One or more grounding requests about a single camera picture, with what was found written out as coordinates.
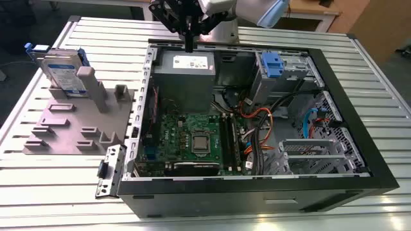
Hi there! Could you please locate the black chair base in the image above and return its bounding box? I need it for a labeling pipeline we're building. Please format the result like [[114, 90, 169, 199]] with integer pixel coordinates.
[[394, 43, 411, 58]]

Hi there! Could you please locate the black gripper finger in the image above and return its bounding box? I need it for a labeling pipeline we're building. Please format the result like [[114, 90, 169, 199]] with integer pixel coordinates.
[[148, 0, 190, 53], [188, 12, 230, 53]]

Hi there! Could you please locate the green motherboard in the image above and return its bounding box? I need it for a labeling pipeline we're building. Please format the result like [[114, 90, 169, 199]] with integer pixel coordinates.
[[137, 113, 250, 178]]

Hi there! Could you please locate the grey parts rack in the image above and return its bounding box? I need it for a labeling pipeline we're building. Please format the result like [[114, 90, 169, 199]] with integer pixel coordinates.
[[21, 66, 136, 156]]

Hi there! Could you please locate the metal card retention bracket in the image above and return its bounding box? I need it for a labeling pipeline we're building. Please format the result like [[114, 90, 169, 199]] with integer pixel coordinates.
[[94, 143, 126, 199]]

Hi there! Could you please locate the CPU socket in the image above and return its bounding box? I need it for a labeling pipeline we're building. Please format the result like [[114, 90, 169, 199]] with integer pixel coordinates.
[[188, 129, 214, 157]]

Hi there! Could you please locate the metal drive cage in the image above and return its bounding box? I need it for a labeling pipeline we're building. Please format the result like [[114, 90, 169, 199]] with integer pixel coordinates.
[[249, 50, 324, 106]]

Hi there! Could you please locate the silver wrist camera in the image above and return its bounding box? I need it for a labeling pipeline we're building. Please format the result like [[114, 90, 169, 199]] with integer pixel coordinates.
[[196, 0, 238, 15]]

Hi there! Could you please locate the black graphics card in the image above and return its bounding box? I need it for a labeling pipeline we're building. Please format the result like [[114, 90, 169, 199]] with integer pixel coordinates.
[[162, 161, 221, 178]]

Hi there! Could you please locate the blue plastic drive latch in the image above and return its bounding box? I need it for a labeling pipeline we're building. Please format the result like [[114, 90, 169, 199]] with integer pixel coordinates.
[[261, 51, 285, 79]]

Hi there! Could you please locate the silver CPU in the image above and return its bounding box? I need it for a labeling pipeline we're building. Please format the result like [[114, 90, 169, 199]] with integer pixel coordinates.
[[192, 136, 212, 152]]

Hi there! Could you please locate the black PC case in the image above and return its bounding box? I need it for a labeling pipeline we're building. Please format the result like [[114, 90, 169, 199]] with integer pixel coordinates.
[[117, 38, 400, 219]]

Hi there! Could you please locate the orange wire bundle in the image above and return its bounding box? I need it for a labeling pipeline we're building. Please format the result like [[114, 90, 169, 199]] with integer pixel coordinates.
[[238, 107, 277, 156]]

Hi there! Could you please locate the thin red wire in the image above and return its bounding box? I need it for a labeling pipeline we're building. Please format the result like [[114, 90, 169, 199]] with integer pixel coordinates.
[[150, 86, 160, 124]]

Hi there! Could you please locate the grey power supply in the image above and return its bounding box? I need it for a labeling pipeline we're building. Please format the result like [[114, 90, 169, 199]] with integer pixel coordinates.
[[150, 50, 216, 115]]

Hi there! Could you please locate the hard disk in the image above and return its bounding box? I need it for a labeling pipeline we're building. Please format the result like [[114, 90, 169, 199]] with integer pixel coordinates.
[[23, 42, 90, 98]]

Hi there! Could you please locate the wooden desk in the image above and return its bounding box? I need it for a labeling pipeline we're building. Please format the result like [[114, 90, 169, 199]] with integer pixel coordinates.
[[284, 0, 341, 34]]

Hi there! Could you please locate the metal disk bay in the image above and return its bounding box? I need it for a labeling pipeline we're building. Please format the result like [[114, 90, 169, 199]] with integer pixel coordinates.
[[277, 138, 369, 175]]

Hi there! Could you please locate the black RAM slot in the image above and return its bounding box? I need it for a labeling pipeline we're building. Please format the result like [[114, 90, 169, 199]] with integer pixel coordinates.
[[229, 113, 241, 171], [220, 113, 234, 172]]

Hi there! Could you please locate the blue data wire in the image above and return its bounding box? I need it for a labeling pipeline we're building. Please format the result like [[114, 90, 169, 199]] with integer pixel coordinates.
[[302, 108, 321, 140]]

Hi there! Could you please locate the thick black cable bundle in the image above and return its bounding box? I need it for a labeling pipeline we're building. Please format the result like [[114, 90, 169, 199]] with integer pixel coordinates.
[[249, 89, 322, 176]]

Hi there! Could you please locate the red black power wire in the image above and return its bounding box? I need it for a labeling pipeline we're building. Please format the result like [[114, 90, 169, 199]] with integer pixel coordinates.
[[312, 117, 345, 129]]

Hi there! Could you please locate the brown wooden cabinet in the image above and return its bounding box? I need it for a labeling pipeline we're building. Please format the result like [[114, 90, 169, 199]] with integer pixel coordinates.
[[328, 0, 411, 65]]

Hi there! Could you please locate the white desk frame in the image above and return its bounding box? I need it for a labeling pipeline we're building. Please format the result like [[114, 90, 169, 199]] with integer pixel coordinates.
[[41, 0, 154, 22]]

